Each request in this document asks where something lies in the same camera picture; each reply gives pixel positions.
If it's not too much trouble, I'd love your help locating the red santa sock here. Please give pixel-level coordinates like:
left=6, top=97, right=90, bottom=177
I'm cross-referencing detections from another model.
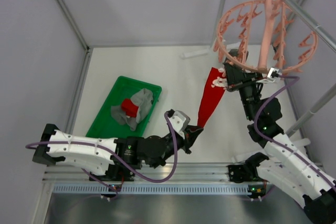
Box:
left=197, top=68, right=227, bottom=128

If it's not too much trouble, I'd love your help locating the light grey sock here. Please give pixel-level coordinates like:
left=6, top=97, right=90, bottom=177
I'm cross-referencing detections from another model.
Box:
left=129, top=88, right=153, bottom=131

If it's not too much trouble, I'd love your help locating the dark grey sock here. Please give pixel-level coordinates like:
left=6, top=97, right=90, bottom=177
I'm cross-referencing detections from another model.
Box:
left=226, top=49, right=249, bottom=65

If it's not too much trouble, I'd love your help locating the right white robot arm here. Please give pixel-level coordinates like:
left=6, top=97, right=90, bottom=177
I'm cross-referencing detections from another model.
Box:
left=224, top=63, right=335, bottom=223

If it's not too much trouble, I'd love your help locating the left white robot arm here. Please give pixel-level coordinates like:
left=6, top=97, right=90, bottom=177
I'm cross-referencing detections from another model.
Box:
left=33, top=124, right=204, bottom=181

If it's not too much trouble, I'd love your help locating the green plastic tray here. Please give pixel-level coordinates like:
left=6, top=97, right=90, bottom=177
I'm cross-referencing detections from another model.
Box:
left=86, top=76, right=162, bottom=138

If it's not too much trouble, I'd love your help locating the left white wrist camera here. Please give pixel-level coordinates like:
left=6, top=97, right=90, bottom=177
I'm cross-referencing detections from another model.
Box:
left=168, top=110, right=190, bottom=134

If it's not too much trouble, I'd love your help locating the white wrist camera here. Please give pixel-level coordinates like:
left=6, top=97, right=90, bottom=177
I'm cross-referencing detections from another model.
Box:
left=257, top=67, right=281, bottom=84
left=168, top=110, right=190, bottom=134

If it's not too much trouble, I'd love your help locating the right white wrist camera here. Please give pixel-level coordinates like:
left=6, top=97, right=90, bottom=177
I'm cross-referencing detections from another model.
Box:
left=257, top=67, right=281, bottom=84

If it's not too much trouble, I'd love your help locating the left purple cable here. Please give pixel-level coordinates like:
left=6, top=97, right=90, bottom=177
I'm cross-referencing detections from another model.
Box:
left=25, top=111, right=179, bottom=198

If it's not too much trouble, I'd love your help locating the left black mount plate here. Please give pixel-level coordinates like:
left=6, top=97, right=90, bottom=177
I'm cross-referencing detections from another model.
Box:
left=90, top=165, right=134, bottom=182

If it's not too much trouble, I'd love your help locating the black mount plate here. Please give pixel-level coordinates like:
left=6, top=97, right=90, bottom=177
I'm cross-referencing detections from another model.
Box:
left=227, top=164, right=249, bottom=184
left=90, top=165, right=134, bottom=182

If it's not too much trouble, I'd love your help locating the right black mount plate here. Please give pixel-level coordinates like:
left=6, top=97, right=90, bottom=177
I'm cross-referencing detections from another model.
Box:
left=227, top=164, right=249, bottom=184

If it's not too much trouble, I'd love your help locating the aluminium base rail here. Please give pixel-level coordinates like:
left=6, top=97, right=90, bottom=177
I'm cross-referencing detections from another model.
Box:
left=43, top=163, right=229, bottom=183

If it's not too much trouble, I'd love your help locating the slotted white cable duct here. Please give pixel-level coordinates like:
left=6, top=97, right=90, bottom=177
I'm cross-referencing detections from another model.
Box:
left=52, top=183, right=266, bottom=196

